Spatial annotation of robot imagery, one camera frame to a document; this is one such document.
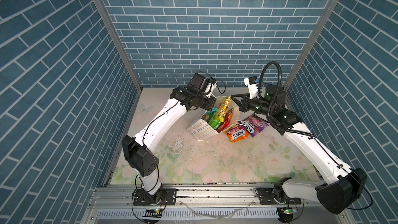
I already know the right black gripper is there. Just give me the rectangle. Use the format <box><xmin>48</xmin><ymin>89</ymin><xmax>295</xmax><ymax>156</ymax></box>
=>
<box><xmin>231</xmin><ymin>93</ymin><xmax>274</xmax><ymax>118</ymax></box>

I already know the yellow snack packet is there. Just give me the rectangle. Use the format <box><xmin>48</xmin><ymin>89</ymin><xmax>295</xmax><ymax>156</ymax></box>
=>
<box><xmin>215</xmin><ymin>96</ymin><xmax>232</xmax><ymax>122</ymax></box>

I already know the purple Fox's raspberry candy bag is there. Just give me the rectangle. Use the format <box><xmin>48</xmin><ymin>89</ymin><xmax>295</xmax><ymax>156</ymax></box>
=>
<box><xmin>241</xmin><ymin>114</ymin><xmax>268</xmax><ymax>138</ymax></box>

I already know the orange Fox's fruits candy bag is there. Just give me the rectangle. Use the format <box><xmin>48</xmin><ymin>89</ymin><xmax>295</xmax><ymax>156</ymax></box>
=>
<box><xmin>225</xmin><ymin>123</ymin><xmax>250</xmax><ymax>143</ymax></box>

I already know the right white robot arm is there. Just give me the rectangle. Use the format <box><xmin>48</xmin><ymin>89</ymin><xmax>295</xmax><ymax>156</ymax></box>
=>
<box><xmin>231</xmin><ymin>85</ymin><xmax>368</xmax><ymax>214</ymax></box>

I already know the red snack packet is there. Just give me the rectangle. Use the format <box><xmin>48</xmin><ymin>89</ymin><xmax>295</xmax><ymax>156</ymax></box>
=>
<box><xmin>217</xmin><ymin>108</ymin><xmax>234</xmax><ymax>133</ymax></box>

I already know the green snack packet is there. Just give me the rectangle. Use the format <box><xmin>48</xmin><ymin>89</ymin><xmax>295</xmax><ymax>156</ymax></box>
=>
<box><xmin>201</xmin><ymin>107</ymin><xmax>221</xmax><ymax>130</ymax></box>

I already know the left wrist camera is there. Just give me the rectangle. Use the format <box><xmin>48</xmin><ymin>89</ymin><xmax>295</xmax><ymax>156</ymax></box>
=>
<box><xmin>204</xmin><ymin>79</ymin><xmax>217</xmax><ymax>98</ymax></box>

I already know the white cable on rail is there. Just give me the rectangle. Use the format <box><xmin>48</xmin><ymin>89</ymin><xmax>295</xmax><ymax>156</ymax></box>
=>
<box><xmin>178</xmin><ymin>200</ymin><xmax>255</xmax><ymax>219</ymax></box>

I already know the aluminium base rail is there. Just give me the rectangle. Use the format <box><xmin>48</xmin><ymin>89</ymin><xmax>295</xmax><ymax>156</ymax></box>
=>
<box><xmin>82</xmin><ymin>184</ymin><xmax>355</xmax><ymax>224</ymax></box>

